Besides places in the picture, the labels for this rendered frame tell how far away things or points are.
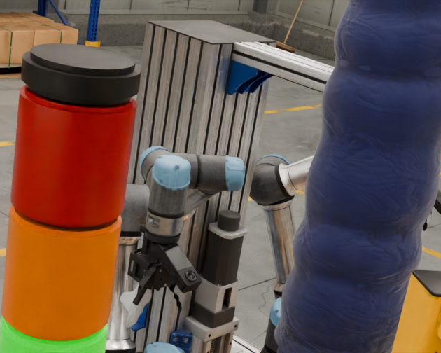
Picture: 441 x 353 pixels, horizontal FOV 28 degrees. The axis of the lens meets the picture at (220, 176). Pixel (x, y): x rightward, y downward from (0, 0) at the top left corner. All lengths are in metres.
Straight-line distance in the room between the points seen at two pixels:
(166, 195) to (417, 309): 0.97
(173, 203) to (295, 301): 0.31
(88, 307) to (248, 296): 5.10
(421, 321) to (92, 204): 0.51
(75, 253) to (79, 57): 0.08
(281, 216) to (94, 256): 2.25
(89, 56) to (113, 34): 11.72
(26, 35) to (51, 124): 9.49
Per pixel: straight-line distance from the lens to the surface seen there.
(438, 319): 0.83
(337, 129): 1.52
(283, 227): 2.63
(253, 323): 5.19
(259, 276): 5.78
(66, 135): 0.36
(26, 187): 0.38
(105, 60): 0.37
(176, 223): 1.76
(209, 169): 1.85
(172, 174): 1.72
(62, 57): 0.37
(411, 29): 1.45
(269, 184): 2.45
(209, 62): 2.19
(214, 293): 2.40
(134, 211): 2.18
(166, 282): 1.83
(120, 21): 12.17
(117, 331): 2.22
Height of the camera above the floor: 2.42
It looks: 19 degrees down
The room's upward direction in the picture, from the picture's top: 9 degrees clockwise
